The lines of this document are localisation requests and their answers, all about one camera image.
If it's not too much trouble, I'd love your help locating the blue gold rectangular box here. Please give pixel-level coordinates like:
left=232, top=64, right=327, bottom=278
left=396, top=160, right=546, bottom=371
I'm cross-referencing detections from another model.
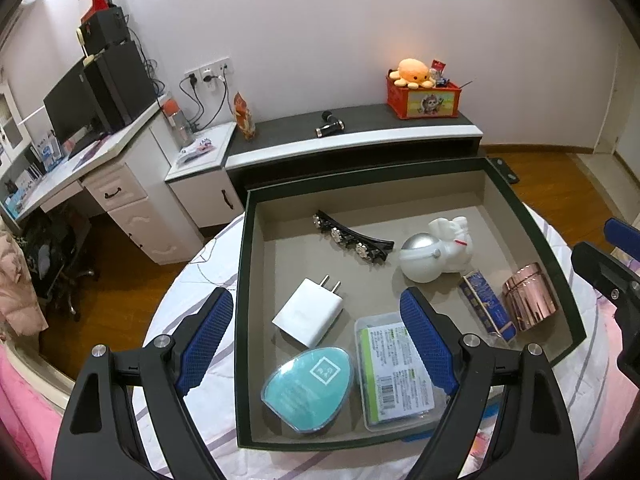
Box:
left=459, top=271, right=518, bottom=342

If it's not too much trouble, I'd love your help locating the white astronaut figurine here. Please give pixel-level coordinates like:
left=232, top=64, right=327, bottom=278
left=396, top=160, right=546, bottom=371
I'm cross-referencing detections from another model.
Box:
left=399, top=216, right=474, bottom=284

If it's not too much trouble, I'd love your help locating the orange octopus plush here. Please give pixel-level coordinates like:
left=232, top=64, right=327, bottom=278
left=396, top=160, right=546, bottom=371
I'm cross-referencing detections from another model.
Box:
left=388, top=58, right=436, bottom=90

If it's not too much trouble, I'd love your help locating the pink quilt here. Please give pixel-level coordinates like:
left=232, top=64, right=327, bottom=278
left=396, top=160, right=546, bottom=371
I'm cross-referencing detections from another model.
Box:
left=1, top=341, right=75, bottom=479

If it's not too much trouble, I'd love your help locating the orange snack bag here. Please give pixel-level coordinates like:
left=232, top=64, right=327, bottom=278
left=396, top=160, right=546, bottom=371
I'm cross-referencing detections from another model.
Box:
left=233, top=92, right=256, bottom=141

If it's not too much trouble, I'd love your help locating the black speaker box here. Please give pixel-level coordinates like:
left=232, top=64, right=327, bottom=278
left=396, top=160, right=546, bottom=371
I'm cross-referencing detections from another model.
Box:
left=79, top=6, right=130, bottom=54

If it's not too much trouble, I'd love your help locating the pink puffer jacket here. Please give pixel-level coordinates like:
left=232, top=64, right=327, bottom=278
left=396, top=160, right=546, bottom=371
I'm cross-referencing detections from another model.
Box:
left=1, top=231, right=49, bottom=336

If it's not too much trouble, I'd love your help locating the clear plastic box green label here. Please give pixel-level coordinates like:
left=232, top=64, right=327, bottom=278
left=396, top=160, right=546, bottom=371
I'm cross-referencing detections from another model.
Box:
left=354, top=312, right=447, bottom=432

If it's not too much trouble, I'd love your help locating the white striped table cloth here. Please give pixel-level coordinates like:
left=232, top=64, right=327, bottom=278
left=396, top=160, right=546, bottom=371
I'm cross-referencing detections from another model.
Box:
left=144, top=216, right=637, bottom=479

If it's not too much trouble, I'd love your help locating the red cartoon storage crate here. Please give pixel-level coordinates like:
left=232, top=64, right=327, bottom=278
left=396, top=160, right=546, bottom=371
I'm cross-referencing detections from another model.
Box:
left=386, top=77, right=462, bottom=119

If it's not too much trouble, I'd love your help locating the black bathroom scale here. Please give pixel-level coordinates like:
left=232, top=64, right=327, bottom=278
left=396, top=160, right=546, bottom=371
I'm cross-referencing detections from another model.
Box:
left=489, top=157, right=520, bottom=185

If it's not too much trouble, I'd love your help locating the white glass door cabinet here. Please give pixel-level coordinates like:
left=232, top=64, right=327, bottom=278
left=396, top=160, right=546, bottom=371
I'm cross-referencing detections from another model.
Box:
left=0, top=81, right=32, bottom=165

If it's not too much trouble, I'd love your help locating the black office chair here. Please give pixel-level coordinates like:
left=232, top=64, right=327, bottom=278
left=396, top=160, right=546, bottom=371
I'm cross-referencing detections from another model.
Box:
left=22, top=205, right=99, bottom=322

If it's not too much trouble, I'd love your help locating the black computer tower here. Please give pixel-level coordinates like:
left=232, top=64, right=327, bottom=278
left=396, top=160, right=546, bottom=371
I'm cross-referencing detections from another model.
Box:
left=81, top=41, right=156, bottom=133

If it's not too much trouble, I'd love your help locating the white bedside cabinet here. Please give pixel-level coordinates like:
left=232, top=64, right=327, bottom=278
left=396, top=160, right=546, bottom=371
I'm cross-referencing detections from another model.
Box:
left=165, top=122, right=244, bottom=229

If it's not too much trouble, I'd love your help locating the black rhinestone hair clip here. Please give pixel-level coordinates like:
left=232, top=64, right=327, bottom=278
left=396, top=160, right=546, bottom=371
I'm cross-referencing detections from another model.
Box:
left=311, top=210, right=395, bottom=263

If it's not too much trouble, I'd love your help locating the pink black storage box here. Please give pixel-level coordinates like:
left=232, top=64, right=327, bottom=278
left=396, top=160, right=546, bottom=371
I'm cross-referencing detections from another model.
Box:
left=235, top=157, right=586, bottom=452

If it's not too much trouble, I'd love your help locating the rose gold metal tin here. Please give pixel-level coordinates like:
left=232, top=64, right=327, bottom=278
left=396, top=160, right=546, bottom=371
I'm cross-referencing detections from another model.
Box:
left=502, top=262, right=558, bottom=332

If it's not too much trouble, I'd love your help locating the white wall power strip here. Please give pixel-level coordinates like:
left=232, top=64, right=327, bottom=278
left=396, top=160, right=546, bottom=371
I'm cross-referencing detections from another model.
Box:
left=184, top=56, right=234, bottom=88

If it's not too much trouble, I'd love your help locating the teal egg shaped case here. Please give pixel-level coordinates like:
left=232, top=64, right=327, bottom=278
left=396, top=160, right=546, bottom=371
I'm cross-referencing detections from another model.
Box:
left=260, top=347, right=355, bottom=434

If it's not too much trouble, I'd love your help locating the low black white cabinet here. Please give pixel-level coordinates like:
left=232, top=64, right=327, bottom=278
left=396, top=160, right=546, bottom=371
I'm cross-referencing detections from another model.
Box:
left=224, top=104, right=483, bottom=197

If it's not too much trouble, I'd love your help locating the white usb charger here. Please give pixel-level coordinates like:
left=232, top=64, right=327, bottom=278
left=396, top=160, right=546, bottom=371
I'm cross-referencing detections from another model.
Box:
left=272, top=275, right=343, bottom=349

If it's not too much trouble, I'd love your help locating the clear bottle red cap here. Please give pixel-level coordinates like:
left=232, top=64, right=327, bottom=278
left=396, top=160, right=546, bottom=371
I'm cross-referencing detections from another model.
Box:
left=162, top=98, right=194, bottom=148

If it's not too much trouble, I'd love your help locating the black computer monitor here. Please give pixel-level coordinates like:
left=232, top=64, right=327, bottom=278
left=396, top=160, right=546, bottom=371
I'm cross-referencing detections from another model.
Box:
left=43, top=61, right=101, bottom=150

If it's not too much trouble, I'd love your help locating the white desk with drawers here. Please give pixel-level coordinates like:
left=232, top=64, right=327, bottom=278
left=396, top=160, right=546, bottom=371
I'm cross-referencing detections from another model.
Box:
left=17, top=96, right=204, bottom=264

